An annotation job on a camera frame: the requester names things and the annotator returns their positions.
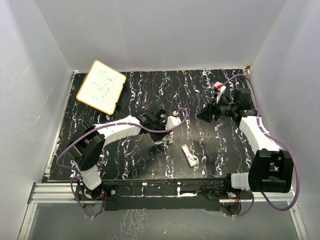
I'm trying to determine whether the white staple box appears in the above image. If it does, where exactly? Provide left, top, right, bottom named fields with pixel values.
left=181, top=144, right=198, bottom=168

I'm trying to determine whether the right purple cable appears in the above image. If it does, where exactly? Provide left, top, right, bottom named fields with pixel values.
left=219, top=73, right=301, bottom=217

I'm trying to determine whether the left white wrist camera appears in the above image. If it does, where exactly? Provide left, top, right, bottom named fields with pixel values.
left=165, top=110, right=181, bottom=131

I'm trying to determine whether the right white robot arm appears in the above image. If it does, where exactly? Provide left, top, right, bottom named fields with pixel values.
left=196, top=83, right=294, bottom=199

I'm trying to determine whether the small whiteboard with wooden frame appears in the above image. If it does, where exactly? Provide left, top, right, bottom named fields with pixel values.
left=76, top=60, right=127, bottom=115

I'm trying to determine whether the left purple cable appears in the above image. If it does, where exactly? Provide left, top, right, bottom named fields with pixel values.
left=56, top=108, right=189, bottom=218

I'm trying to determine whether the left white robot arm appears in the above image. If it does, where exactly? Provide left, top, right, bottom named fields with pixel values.
left=67, top=108, right=181, bottom=200

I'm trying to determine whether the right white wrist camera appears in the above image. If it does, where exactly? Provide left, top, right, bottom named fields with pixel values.
left=211, top=81, right=226, bottom=104

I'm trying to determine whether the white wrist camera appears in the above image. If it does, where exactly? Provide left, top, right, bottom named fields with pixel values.
left=165, top=110, right=181, bottom=131
left=211, top=81, right=226, bottom=104

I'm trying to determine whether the purple cable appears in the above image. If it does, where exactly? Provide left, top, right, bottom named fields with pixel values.
left=219, top=73, right=301, bottom=217
left=56, top=108, right=189, bottom=218

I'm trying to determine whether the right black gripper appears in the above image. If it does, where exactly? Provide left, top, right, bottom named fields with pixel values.
left=196, top=93, right=237, bottom=123

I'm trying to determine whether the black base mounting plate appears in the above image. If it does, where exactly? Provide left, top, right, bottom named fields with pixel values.
left=74, top=178, right=252, bottom=212

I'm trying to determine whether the aluminium frame rail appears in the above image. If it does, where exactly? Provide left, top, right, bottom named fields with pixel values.
left=18, top=181, right=83, bottom=240

